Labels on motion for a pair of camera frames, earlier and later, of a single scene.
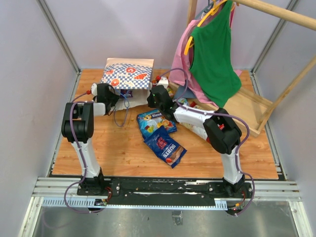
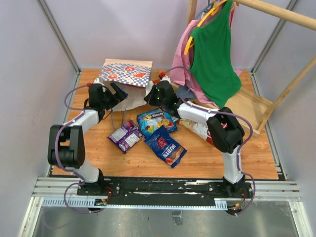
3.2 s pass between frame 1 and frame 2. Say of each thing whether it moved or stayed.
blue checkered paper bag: stayed
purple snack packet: moved
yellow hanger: stayed
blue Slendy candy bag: stayed
